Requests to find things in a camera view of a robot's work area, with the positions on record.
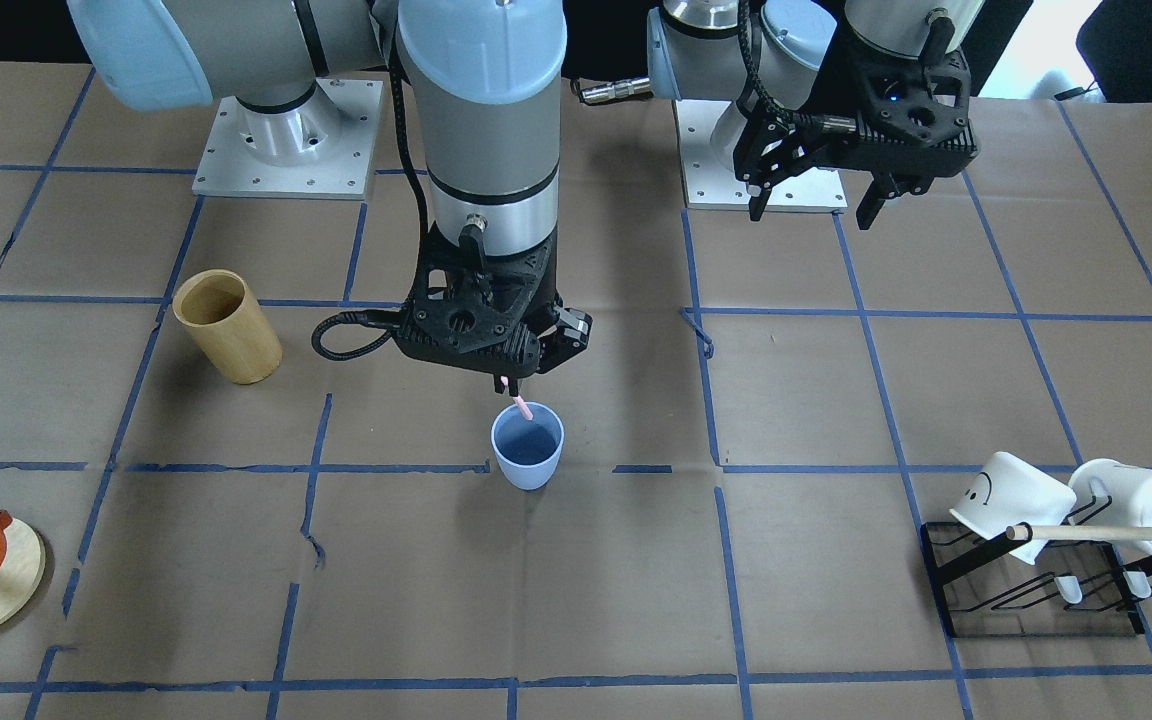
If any white smiley mug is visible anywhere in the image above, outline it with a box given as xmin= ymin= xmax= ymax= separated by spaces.
xmin=948 ymin=450 xmax=1076 ymax=541

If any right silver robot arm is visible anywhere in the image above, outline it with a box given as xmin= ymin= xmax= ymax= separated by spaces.
xmin=68 ymin=1 xmax=593 ymax=396

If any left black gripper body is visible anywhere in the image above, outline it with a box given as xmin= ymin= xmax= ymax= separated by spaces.
xmin=733 ymin=40 xmax=979 ymax=197

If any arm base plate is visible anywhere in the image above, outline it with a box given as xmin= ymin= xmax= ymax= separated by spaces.
xmin=192 ymin=79 xmax=387 ymax=200
xmin=673 ymin=94 xmax=849 ymax=214

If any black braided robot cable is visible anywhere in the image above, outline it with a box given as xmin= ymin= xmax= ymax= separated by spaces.
xmin=311 ymin=312 xmax=406 ymax=363

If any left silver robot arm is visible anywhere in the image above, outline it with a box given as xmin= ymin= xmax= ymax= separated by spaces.
xmin=646 ymin=1 xmax=982 ymax=229

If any pink chopstick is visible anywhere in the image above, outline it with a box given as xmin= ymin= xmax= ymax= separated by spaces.
xmin=499 ymin=376 xmax=535 ymax=420

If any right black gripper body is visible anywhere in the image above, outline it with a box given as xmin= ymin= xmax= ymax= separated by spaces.
xmin=393 ymin=227 xmax=593 ymax=381

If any bamboo cylinder holder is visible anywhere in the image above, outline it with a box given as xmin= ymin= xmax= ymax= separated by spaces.
xmin=172 ymin=270 xmax=283 ymax=386

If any light blue cup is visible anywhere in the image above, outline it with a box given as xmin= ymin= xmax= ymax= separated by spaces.
xmin=490 ymin=401 xmax=566 ymax=491

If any black wire mug rack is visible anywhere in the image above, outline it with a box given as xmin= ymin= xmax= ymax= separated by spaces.
xmin=920 ymin=521 xmax=1152 ymax=638

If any wooden mug tree stand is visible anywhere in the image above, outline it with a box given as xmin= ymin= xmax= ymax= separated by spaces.
xmin=0 ymin=518 xmax=47 ymax=626

